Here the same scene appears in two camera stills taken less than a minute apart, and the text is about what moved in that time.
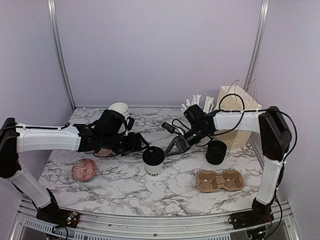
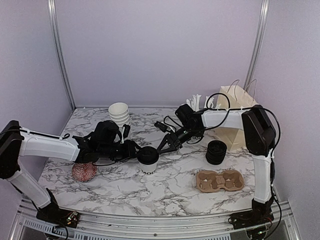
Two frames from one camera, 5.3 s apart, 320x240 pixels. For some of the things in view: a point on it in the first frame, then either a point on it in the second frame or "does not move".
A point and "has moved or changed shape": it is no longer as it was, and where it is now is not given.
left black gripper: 134,144 → 130,149
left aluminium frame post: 56,33 does not move
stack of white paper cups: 122,108 does not move
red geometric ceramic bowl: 84,170 does not move
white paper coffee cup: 154,171 has moved or changed shape
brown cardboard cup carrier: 209,181 does not move
